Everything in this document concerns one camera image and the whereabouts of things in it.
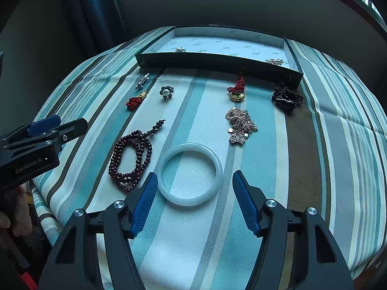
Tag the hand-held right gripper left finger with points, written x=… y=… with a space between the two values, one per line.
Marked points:
x=145 y=199

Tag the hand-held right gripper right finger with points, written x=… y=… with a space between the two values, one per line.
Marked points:
x=245 y=199

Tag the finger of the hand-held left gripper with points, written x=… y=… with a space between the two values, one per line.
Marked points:
x=42 y=127
x=72 y=130

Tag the pale jade bangle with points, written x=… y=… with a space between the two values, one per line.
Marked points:
x=190 y=201

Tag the red knot gold ingot charm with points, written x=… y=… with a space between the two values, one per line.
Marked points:
x=236 y=92
x=133 y=102

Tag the silver hair clip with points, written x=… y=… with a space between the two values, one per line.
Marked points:
x=142 y=82

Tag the pearl flower brooch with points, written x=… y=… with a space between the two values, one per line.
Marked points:
x=166 y=92

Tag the dark green jewelry box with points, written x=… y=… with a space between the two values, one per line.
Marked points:
x=211 y=63

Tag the person's left hand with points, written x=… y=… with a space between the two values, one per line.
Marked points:
x=24 y=214

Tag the teal striped cloth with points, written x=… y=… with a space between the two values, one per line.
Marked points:
x=196 y=111

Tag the red plastic piece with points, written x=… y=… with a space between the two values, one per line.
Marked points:
x=28 y=279

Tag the dark blue curtain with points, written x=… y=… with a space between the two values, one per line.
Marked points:
x=90 y=12

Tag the silver rhinestone brooch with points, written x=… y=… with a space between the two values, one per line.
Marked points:
x=274 y=61
x=180 y=49

